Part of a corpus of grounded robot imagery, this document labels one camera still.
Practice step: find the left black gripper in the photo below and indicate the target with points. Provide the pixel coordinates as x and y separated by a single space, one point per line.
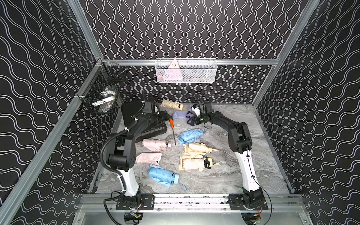
157 118

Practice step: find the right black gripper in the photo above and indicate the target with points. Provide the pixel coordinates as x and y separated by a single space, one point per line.
193 120

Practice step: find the lavender umbrella sleeve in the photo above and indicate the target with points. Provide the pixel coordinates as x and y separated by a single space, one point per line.
179 114

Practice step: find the light blue sleeve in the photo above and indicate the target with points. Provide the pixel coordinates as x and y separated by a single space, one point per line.
190 136

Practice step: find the cream sleeved umbrella front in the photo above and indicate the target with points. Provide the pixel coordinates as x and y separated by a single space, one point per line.
193 149

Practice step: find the pink umbrella sleeve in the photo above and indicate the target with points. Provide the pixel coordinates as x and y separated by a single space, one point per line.
149 158

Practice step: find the beige umbrella with wooden handle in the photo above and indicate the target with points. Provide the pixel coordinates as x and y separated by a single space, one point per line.
197 162

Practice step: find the light blue umbrella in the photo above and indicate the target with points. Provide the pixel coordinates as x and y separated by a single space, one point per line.
165 177

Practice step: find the lavender umbrella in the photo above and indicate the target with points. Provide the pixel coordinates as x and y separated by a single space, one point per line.
194 108

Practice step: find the pink sleeved umbrella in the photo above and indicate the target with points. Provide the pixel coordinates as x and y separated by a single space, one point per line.
156 145

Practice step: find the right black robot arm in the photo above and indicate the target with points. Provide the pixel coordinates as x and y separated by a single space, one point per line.
240 142

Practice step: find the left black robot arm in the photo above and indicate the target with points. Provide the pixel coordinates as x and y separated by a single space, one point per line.
120 158

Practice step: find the black tool case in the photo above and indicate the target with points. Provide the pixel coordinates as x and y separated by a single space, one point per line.
139 118

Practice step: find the pink triangle card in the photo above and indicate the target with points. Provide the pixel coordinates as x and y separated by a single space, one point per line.
173 73

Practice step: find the white roll in basket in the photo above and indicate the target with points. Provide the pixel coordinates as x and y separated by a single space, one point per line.
107 98

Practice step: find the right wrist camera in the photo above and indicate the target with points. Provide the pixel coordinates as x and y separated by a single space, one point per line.
197 114

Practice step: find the orange handled screwdriver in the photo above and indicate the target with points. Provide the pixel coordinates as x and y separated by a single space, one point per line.
172 127

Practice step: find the white wire basket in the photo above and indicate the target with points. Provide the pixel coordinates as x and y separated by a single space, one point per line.
193 70

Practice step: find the black wire basket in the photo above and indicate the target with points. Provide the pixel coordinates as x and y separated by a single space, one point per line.
109 75

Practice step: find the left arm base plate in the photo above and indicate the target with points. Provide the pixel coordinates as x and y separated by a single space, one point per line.
142 202

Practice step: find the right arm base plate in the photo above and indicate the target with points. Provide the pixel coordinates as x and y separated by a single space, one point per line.
241 202

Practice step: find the aluminium front rail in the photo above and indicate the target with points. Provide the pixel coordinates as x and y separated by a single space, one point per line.
187 203

